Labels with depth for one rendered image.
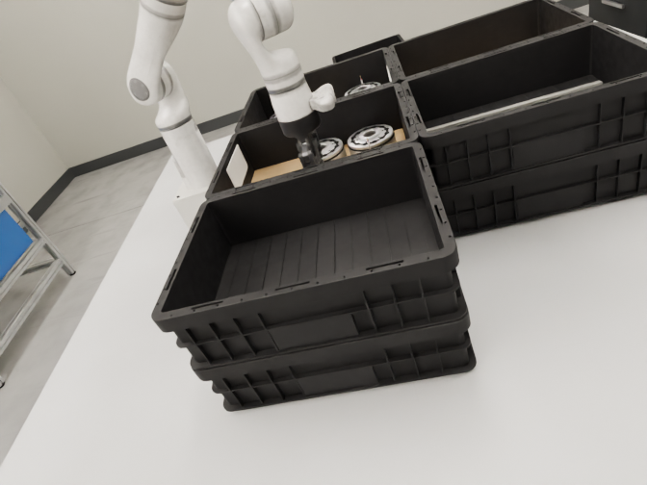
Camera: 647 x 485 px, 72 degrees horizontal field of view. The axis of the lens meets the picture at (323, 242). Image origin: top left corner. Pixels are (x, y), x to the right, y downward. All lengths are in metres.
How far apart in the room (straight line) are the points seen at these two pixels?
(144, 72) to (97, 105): 3.49
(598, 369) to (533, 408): 0.10
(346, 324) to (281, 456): 0.22
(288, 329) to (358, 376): 0.14
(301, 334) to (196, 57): 3.77
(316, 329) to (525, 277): 0.38
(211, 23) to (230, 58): 0.30
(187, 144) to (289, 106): 0.47
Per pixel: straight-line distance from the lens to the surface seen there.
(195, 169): 1.25
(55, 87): 4.74
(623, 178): 0.95
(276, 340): 0.61
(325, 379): 0.68
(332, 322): 0.58
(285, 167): 1.07
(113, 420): 0.92
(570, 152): 0.87
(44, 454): 0.98
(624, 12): 2.49
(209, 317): 0.59
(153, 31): 1.11
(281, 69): 0.80
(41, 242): 3.09
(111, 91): 4.56
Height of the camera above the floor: 1.27
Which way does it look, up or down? 35 degrees down
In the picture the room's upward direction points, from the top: 22 degrees counter-clockwise
